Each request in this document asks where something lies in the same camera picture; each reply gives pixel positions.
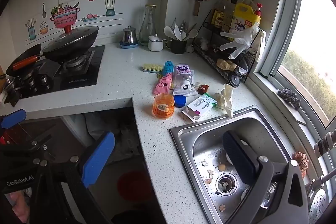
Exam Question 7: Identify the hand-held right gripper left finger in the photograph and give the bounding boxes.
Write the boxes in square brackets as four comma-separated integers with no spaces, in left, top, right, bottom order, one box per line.
[34,132,116,224]

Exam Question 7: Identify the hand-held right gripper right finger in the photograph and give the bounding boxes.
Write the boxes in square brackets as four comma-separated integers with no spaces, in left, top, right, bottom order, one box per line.
[223,131,310,224]

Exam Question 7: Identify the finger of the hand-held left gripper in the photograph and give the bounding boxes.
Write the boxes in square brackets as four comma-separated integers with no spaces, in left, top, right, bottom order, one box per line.
[16,125,56,159]
[0,109,27,147]

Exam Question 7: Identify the cream cloth rag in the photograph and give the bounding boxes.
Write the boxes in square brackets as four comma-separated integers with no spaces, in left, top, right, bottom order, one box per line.
[214,83,234,118]

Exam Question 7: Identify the white bowl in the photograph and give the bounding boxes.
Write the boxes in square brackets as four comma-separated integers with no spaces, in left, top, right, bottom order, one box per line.
[226,139,249,165]

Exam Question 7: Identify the scattered eggshell pieces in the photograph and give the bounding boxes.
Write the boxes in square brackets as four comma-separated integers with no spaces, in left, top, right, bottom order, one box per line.
[200,160,227,212]

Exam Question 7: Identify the sink drain strainer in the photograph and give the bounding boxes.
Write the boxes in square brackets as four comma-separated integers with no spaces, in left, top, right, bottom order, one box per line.
[216,173,238,196]

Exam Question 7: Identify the grey plastic bag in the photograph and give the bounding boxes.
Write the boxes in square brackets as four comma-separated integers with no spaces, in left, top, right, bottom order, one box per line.
[84,114,137,161]

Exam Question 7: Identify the white cabinet panel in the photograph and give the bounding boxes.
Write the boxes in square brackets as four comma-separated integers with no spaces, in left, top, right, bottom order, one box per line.
[60,114,92,148]

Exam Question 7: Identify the stainless steel sink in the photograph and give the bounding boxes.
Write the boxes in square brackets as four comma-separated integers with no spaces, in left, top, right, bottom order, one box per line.
[169,105,315,224]

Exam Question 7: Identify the red plastic basin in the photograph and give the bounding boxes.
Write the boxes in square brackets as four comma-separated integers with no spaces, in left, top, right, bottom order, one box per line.
[117,171,155,203]

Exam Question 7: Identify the small steel bowl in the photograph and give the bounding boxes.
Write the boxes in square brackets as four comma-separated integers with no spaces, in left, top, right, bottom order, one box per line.
[261,182,279,210]

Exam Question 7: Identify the red scrub cloth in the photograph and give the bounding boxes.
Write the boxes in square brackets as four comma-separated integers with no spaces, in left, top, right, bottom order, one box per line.
[293,151,310,179]

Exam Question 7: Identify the white medicine box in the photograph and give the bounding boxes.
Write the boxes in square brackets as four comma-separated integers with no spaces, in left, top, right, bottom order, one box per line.
[181,94,218,123]

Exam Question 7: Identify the black glass gas stove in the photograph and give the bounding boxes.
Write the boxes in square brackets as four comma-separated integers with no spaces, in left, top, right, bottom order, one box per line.
[4,45,106,106]

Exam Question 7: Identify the dark steel wool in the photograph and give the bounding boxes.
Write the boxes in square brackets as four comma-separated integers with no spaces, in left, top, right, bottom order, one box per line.
[278,88,302,110]

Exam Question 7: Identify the black round sink stopper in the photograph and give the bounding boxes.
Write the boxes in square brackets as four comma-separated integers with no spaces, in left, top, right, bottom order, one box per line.
[228,74,240,88]

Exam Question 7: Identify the small blue box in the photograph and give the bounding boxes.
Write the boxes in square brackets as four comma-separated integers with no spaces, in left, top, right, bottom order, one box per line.
[174,95,187,108]

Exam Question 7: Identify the orange plastic container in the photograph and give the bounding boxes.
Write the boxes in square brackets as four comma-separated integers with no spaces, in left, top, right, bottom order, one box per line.
[153,93,175,120]

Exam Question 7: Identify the metal faucet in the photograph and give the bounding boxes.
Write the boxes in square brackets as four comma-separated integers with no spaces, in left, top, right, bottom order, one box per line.
[314,129,336,159]

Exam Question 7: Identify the white flat packet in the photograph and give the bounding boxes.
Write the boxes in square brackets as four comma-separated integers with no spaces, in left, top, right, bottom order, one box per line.
[172,82,200,96]

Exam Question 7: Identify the perforated metal strainer ladle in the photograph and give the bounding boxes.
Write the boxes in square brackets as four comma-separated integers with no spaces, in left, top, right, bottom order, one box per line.
[308,189,327,224]

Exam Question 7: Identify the crumpled grey plastic wrap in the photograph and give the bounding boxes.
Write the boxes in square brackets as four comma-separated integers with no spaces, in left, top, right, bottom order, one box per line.
[236,57,248,76]

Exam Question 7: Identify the ginger root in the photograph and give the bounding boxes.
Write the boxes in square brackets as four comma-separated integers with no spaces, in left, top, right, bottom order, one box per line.
[217,59,237,72]

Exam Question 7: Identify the black wok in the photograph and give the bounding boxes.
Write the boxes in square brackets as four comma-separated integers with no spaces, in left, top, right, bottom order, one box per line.
[42,26,100,62]

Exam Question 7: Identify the pink snack packet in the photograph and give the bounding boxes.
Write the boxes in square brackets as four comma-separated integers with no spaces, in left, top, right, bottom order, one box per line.
[153,73,175,95]

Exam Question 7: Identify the clear bottle purple label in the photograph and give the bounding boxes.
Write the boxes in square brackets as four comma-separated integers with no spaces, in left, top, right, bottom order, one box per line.
[173,63,195,86]

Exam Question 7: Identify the glass lid red knob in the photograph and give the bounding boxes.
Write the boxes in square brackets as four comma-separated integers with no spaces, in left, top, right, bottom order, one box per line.
[43,25,99,54]

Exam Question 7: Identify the yellow bristle scrub brush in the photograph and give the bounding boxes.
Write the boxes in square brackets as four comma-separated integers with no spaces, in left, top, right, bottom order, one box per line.
[142,63,164,73]

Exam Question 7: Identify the cream rubber glove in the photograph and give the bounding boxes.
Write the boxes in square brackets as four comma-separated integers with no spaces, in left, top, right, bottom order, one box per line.
[252,30,266,62]

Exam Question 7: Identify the translucent disposable glove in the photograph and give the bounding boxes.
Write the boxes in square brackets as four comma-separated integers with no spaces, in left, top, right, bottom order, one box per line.
[219,22,260,60]

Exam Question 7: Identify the blue saucer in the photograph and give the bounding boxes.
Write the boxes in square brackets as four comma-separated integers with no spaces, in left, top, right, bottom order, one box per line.
[119,41,139,49]

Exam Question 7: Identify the stainless steel oil pot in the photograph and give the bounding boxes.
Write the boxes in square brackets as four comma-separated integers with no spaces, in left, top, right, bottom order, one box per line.
[122,26,137,45]

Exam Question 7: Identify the white ceramic lidded jar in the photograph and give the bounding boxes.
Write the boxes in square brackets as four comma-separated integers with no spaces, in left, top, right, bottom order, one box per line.
[148,34,168,52]

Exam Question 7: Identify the amber sauce bottle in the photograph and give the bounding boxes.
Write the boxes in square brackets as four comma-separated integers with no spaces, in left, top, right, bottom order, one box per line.
[221,0,231,32]

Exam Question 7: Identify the yellow detergent bottle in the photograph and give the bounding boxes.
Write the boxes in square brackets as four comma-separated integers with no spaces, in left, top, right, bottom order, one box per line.
[230,2,263,38]

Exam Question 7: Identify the clear glass bottle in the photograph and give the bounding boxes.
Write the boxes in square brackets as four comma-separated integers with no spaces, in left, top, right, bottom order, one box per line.
[139,4,157,46]

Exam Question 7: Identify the dark sauce bottle yellow label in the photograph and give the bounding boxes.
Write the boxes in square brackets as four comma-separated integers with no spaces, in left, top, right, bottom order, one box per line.
[211,0,223,28]

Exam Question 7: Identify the dark capped sauce bottle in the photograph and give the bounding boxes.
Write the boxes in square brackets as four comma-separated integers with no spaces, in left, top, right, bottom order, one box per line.
[228,0,238,30]

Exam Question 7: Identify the frying pan orange handle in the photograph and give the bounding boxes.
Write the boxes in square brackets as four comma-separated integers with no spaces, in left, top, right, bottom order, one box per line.
[5,43,44,77]

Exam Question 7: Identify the black wire rack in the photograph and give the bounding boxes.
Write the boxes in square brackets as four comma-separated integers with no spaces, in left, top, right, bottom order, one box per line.
[193,9,264,83]

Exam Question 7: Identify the grey window frame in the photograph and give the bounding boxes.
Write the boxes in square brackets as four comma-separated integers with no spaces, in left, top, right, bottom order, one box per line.
[259,0,336,135]

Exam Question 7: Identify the cartoon kitchen wall sticker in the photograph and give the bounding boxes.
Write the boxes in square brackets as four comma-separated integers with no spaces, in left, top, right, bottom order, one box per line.
[25,0,124,42]

